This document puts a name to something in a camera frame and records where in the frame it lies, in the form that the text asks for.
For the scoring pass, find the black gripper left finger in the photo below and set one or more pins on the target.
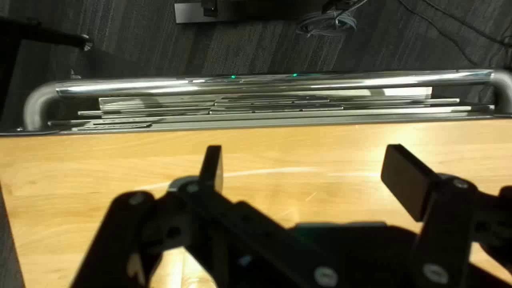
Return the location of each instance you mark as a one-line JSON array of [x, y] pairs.
[[212, 164]]

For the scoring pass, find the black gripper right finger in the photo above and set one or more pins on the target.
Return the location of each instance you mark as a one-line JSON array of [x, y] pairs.
[[408, 177]]

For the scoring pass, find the grey tool cart wooden top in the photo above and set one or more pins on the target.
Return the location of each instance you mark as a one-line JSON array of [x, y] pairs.
[[266, 113]]

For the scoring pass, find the black stand leg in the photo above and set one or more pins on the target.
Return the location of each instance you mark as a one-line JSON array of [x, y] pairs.
[[37, 32]]

